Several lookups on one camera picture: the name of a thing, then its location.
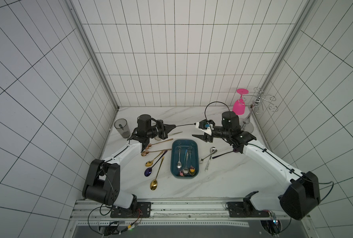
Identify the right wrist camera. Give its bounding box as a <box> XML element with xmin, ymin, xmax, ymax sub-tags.
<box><xmin>195</xmin><ymin>120</ymin><xmax>215</xmax><ymax>131</ymax></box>

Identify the short gold spoon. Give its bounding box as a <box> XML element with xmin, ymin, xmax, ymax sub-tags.
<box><xmin>145</xmin><ymin>151</ymin><xmax>164</xmax><ymax>167</ymax></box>

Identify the chrome wine glass rack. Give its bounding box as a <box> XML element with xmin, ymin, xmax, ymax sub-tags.
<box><xmin>240</xmin><ymin>87</ymin><xmax>278</xmax><ymax>133</ymax></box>

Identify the pink upside-down wine glass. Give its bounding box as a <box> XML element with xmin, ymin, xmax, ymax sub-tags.
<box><xmin>233</xmin><ymin>88</ymin><xmax>249</xmax><ymax>116</ymax></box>

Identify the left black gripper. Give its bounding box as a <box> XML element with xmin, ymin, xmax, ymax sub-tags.
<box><xmin>147</xmin><ymin>119</ymin><xmax>176</xmax><ymax>140</ymax></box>

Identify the silver spoon pile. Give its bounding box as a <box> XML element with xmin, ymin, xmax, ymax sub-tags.
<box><xmin>154</xmin><ymin>131</ymin><xmax>182</xmax><ymax>141</ymax></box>

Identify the teal plastic storage box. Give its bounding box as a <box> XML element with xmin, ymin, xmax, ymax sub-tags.
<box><xmin>170</xmin><ymin>139</ymin><xmax>199</xmax><ymax>179</ymax></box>

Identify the purple iridescent spoon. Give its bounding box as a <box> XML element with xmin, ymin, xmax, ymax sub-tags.
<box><xmin>188</xmin><ymin>147</ymin><xmax>195</xmax><ymax>176</ymax></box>

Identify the silver spoon clear handle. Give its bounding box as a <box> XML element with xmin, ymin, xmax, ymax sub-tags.
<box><xmin>205</xmin><ymin>152</ymin><xmax>215</xmax><ymax>172</ymax></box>

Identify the aluminium mounting rail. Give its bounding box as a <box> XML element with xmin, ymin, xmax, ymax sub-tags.
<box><xmin>70</xmin><ymin>198</ymin><xmax>311</xmax><ymax>227</ymax></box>

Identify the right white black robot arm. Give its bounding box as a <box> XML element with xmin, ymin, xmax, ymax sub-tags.
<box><xmin>195</xmin><ymin>112</ymin><xmax>321</xmax><ymax>220</ymax></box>

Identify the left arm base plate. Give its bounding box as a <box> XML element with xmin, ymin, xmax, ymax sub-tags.
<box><xmin>110</xmin><ymin>202</ymin><xmax>152</xmax><ymax>218</ymax></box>

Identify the black spoon right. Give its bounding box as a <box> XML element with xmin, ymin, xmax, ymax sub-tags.
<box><xmin>212</xmin><ymin>151</ymin><xmax>233</xmax><ymax>159</ymax></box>

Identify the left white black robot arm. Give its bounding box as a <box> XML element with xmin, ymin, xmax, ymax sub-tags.
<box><xmin>82</xmin><ymin>114</ymin><xmax>176</xmax><ymax>211</ymax></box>

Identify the grey translucent cup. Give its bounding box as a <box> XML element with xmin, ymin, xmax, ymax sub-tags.
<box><xmin>113</xmin><ymin>119</ymin><xmax>131</xmax><ymax>138</ymax></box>

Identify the purple bowl dark spoon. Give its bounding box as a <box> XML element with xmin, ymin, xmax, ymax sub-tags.
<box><xmin>144</xmin><ymin>150</ymin><xmax>167</xmax><ymax>177</ymax></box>

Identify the blue teal iridescent spoon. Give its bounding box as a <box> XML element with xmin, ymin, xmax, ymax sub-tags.
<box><xmin>179</xmin><ymin>148</ymin><xmax>188</xmax><ymax>177</ymax></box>

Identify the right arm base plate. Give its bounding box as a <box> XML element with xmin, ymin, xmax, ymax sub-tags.
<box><xmin>226</xmin><ymin>202</ymin><xmax>270</xmax><ymax>218</ymax></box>

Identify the long gold spoon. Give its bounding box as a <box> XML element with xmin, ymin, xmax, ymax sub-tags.
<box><xmin>150</xmin><ymin>156</ymin><xmax>164</xmax><ymax>190</ymax></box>

